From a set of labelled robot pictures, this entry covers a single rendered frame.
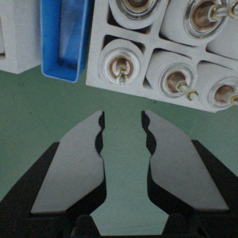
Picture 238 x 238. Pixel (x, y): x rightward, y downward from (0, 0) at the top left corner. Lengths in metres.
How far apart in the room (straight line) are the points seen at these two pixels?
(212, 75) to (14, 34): 0.45
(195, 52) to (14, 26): 0.41
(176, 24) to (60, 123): 0.58
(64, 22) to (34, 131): 0.50
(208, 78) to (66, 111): 0.53
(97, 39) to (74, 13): 0.21
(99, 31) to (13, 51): 0.21
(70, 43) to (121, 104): 0.29
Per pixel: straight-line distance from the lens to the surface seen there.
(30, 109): 0.72
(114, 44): 0.29
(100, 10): 0.36
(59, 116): 0.68
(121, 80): 0.20
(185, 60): 0.32
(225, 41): 0.38
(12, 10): 0.42
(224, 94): 0.37
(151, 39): 0.36
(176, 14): 0.31
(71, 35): 0.56
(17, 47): 0.44
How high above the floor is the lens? 0.54
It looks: 58 degrees down
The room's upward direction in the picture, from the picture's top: 180 degrees clockwise
